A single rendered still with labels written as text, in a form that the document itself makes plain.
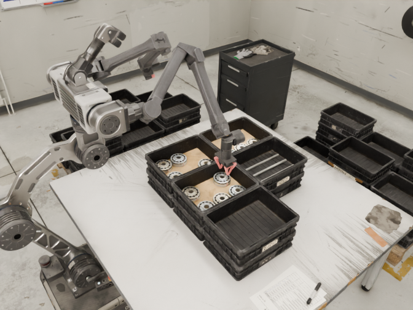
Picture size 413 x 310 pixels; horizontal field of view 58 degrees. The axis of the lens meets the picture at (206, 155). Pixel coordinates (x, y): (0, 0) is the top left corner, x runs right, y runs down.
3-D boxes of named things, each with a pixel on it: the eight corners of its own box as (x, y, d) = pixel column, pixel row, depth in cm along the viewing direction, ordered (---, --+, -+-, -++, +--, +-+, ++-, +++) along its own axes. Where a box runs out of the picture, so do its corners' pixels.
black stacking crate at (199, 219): (201, 230, 194) (201, 214, 187) (171, 197, 213) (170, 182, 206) (257, 199, 213) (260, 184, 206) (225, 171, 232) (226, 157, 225)
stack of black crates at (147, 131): (128, 176, 327) (124, 145, 307) (112, 160, 346) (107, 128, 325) (166, 160, 347) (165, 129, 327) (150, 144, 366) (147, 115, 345)
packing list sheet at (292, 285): (283, 338, 161) (283, 337, 161) (246, 299, 175) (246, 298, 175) (330, 296, 178) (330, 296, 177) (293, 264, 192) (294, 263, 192)
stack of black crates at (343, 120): (364, 160, 355) (378, 119, 328) (345, 172, 340) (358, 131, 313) (329, 140, 380) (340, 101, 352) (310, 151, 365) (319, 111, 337)
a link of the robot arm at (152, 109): (173, 43, 185) (181, 34, 176) (195, 59, 189) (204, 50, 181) (134, 117, 168) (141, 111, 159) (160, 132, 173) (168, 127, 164)
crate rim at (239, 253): (240, 258, 169) (241, 254, 168) (201, 217, 188) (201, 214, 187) (300, 219, 188) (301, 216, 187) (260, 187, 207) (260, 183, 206)
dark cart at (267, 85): (242, 147, 391) (251, 66, 337) (215, 128, 419) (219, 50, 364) (281, 128, 421) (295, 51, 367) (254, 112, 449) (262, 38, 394)
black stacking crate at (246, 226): (238, 270, 175) (240, 254, 168) (201, 230, 194) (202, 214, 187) (297, 232, 194) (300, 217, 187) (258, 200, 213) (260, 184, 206)
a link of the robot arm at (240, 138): (211, 129, 186) (220, 125, 179) (229, 122, 192) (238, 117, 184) (221, 151, 186) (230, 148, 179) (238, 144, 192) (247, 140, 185)
